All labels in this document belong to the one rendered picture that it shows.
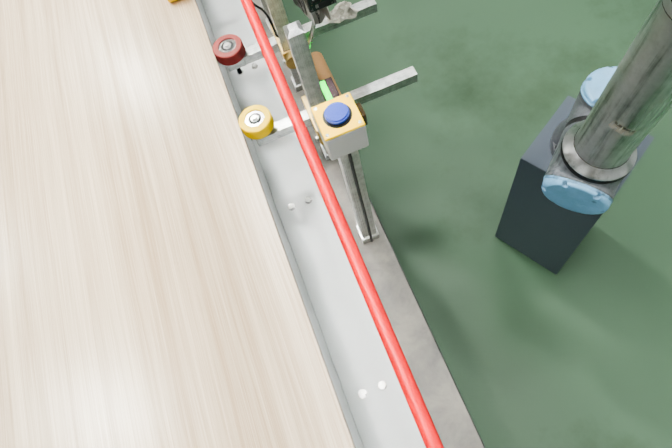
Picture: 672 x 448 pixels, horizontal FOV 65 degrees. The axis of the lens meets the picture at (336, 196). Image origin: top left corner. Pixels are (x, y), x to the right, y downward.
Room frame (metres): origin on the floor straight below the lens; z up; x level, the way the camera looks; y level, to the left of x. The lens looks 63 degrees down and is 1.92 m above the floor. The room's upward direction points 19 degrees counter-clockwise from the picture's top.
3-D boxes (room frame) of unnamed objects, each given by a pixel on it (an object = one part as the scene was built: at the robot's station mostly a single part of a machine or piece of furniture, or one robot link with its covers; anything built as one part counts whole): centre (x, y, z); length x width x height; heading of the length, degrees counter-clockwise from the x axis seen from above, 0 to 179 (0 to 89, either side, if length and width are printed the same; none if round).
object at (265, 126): (0.78, 0.12, 0.85); 0.08 x 0.08 x 0.11
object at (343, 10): (1.05, -0.18, 0.87); 0.09 x 0.07 x 0.02; 93
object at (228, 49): (1.03, 0.14, 0.85); 0.08 x 0.08 x 0.11
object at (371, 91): (0.79, -0.08, 0.82); 0.43 x 0.03 x 0.04; 93
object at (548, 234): (0.55, -0.68, 0.30); 0.25 x 0.25 x 0.60; 33
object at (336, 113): (0.49, -0.04, 1.22); 0.04 x 0.04 x 0.02
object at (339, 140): (0.49, -0.04, 1.18); 0.07 x 0.07 x 0.08; 3
